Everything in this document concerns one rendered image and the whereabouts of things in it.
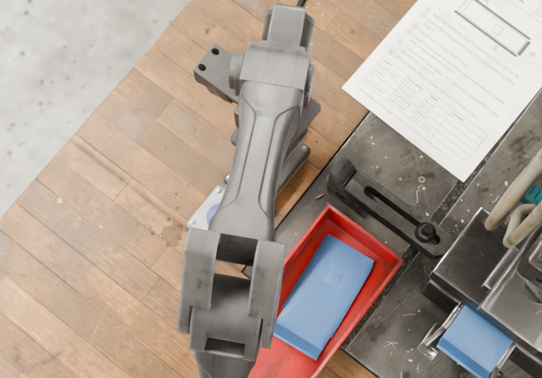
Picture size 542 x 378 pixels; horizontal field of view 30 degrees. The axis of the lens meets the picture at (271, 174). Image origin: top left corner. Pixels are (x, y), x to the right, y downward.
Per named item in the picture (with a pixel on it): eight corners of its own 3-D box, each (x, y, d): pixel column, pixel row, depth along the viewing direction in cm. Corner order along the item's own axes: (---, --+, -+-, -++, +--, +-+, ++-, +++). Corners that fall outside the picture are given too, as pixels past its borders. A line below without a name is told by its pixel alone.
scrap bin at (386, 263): (208, 363, 129) (205, 359, 123) (326, 213, 134) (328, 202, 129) (282, 423, 127) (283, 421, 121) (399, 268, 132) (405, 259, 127)
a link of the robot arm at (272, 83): (239, 27, 105) (174, 286, 89) (324, 42, 105) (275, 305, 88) (237, 99, 115) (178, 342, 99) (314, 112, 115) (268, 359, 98)
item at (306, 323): (268, 334, 130) (268, 331, 127) (327, 234, 133) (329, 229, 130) (314, 363, 129) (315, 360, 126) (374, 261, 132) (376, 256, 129)
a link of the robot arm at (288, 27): (250, 22, 119) (247, -24, 107) (323, 34, 118) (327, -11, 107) (231, 114, 116) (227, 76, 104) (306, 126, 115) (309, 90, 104)
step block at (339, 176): (326, 190, 135) (329, 172, 127) (339, 173, 136) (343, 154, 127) (364, 218, 134) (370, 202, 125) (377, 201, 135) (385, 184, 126)
